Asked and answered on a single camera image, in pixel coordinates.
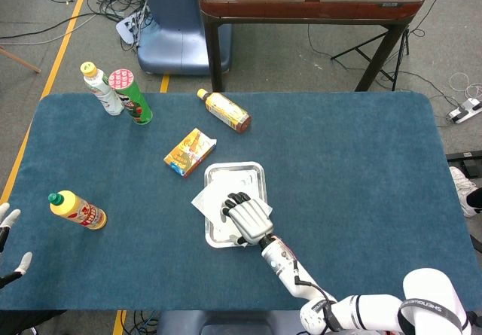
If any white grey power strip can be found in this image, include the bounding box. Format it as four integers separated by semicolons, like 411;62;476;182
447;97;482;124

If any white sneaker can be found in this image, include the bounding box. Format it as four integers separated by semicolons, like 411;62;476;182
448;166;482;218

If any black tripod stand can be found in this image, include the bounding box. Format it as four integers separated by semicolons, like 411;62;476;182
330;0;441;92

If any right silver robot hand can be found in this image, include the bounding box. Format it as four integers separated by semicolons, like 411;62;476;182
221;191;275;246

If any blue table mat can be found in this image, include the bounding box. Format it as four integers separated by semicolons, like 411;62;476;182
0;92;476;312

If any white power strip with plugs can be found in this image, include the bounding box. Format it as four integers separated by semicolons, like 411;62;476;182
115;11;146;46

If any wooden stick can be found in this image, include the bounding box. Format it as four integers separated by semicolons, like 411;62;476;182
0;45;41;75

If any black floor equipment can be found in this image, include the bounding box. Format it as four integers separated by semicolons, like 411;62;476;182
445;150;482;178

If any green chips can pink lid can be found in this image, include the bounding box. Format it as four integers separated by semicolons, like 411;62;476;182
108;69;154;126

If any brown mahjong table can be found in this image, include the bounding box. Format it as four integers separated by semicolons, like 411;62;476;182
198;0;426;93

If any grey blue robot chassis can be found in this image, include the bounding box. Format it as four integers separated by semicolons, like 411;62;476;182
157;309;319;335

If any yellow bottle green cap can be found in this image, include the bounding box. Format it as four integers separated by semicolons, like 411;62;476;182
47;190;108;231

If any white paper sheet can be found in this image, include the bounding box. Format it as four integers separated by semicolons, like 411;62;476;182
191;181;273;248

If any brown tea bottle yellow cap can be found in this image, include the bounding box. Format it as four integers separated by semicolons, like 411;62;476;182
196;88;252;134

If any yellow snack box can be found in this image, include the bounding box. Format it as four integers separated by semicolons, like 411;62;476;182
163;127;218;179

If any blue grey machine base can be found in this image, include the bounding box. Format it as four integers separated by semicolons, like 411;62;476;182
136;0;233;75

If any silver metal tray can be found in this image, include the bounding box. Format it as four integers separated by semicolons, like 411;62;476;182
203;161;271;248

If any white bottle yellow cap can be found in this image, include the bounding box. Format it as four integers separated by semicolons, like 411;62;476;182
80;61;125;117

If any black sock ankle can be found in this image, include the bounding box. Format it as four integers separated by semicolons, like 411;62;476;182
465;187;482;210

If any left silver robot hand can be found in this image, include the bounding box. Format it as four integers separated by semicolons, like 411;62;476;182
0;202;34;290

